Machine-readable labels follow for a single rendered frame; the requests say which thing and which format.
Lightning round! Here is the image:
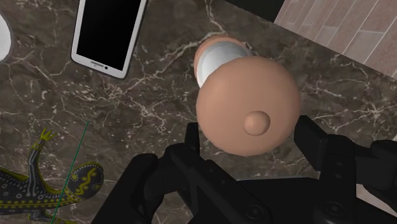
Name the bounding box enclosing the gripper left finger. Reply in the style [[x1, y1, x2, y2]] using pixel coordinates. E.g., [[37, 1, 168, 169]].
[[92, 122, 273, 224]]

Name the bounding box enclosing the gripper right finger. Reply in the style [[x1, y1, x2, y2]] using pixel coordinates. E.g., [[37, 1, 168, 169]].
[[293, 115, 397, 224]]

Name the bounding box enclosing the tan lidded jar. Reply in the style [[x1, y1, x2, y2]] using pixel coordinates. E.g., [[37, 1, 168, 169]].
[[193, 34, 302, 157]]

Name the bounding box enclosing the black yellow lizard figure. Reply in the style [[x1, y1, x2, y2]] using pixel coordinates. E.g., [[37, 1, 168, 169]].
[[0, 128, 105, 224]]

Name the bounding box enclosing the white smartphone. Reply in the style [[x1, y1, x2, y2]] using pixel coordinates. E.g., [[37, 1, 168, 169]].
[[70, 0, 150, 80]]

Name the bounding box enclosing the white round dish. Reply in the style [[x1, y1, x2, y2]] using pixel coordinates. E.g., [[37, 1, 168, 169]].
[[0, 12, 15, 64]]

